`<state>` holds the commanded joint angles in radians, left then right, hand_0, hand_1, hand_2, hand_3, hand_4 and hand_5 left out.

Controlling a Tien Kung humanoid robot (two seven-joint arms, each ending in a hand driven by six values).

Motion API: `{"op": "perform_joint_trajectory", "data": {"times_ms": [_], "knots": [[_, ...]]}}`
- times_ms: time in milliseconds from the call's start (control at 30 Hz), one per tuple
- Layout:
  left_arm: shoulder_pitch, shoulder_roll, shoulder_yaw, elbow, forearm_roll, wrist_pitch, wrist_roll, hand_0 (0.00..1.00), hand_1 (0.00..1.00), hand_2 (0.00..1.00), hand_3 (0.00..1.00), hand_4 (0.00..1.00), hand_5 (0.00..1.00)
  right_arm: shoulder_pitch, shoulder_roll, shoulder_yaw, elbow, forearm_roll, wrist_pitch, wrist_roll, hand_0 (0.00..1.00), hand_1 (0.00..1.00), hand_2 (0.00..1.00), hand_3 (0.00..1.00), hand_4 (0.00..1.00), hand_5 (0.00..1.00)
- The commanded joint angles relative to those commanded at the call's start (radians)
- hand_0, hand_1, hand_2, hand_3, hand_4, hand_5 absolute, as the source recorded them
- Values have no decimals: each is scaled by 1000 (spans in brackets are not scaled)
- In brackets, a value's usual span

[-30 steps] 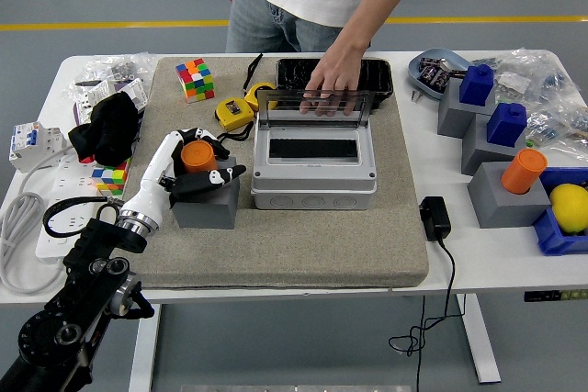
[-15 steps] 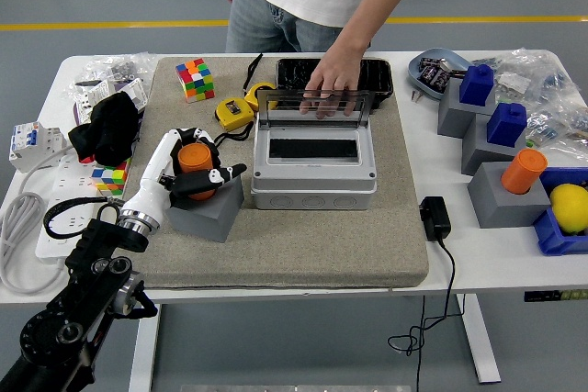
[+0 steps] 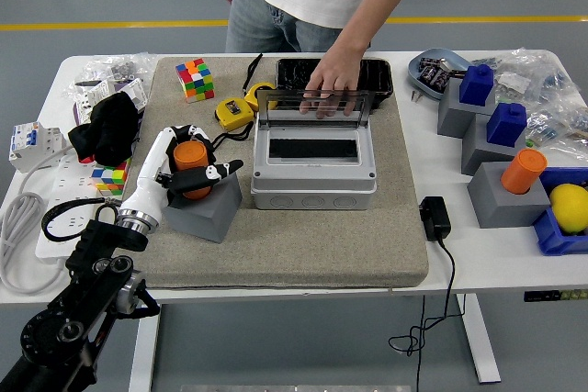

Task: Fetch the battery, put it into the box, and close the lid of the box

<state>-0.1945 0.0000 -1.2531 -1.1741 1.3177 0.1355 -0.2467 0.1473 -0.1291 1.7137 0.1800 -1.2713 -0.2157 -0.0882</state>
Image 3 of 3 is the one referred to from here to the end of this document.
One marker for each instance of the small metal screws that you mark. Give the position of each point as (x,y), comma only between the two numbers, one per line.
(415,96)

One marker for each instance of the black cloth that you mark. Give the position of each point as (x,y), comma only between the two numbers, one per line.
(105,126)

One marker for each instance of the grey block with round hole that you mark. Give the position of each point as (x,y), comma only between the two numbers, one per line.
(505,208)
(206,220)

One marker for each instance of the yellow lemon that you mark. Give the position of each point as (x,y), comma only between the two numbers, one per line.
(569,208)

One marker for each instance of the white circuit breaker blue switches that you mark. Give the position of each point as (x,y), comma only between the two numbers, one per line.
(27,139)

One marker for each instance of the blue storage bin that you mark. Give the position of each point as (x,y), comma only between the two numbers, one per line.
(556,238)

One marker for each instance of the person's left hand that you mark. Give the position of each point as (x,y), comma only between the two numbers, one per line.
(335,77)

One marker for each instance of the dark purple packet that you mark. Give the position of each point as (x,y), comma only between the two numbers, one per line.
(442,79)
(427,71)

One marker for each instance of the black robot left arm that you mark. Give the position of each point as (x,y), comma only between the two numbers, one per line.
(82,318)

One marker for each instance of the clear bag of screws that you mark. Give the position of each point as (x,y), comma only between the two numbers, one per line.
(119,68)

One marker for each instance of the yellow tape measure photo label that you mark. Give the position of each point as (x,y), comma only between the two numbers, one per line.
(234,112)

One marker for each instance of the orange cylinder battery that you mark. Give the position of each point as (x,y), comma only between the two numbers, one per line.
(523,174)
(188,158)

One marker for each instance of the clear hinged box lid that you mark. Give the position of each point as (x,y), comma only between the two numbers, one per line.
(285,105)

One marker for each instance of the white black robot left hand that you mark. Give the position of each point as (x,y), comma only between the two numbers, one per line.
(149,176)

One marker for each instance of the person's left forearm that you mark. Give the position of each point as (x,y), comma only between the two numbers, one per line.
(363,34)

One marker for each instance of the grey square holder block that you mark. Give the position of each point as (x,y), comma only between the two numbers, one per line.
(482,155)
(452,119)

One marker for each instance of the black plastic tray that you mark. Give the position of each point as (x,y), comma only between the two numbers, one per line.
(376,80)

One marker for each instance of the blue square battery block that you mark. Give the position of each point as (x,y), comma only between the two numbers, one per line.
(505,126)
(477,86)

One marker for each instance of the white table leg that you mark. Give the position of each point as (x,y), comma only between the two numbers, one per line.
(144,346)
(480,341)

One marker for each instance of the grey-brown mat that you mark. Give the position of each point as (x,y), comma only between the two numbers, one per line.
(275,249)

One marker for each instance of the clear bag of components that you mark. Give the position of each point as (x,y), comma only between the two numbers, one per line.
(556,126)
(528,70)

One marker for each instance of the black power adapter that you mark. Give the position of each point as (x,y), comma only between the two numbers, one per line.
(435,217)

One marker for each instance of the small colourful puzzle cube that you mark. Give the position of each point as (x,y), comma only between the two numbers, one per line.
(110,181)

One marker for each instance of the grey electrical junction box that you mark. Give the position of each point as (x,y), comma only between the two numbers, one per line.
(312,181)

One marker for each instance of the large colourful puzzle cube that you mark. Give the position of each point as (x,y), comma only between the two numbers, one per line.
(195,80)

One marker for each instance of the yellow tape measure 5m print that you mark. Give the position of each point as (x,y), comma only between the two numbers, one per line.
(252,97)

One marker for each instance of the white power strip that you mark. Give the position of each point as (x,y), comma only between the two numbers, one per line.
(59,208)

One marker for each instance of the black table control panel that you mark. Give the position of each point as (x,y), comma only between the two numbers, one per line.
(551,296)

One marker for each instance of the light blue dish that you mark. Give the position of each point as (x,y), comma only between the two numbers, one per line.
(420,84)

